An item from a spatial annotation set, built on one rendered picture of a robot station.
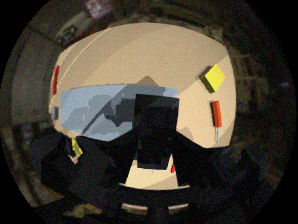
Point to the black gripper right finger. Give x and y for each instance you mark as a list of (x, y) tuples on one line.
[(190, 158)]

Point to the yellow rectangular block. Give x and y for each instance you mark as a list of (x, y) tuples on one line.
[(75, 146), (213, 78)]

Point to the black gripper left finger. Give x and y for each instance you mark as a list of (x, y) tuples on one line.
[(118, 152)]

